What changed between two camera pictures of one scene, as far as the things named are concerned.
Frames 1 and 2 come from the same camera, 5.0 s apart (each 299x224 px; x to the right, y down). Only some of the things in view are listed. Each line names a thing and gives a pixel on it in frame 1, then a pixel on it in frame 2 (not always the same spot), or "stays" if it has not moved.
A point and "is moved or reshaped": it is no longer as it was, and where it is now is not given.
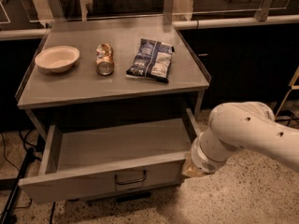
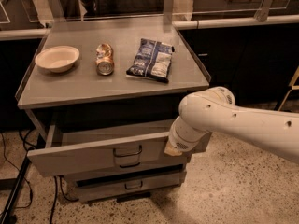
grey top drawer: x=87 y=159 is moved or reshaped
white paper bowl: x=58 y=58 stays
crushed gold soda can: x=105 y=60 stays
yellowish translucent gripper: x=202 y=160 to x=177 y=139
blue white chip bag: x=152 y=61 stays
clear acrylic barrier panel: x=142 y=4 stays
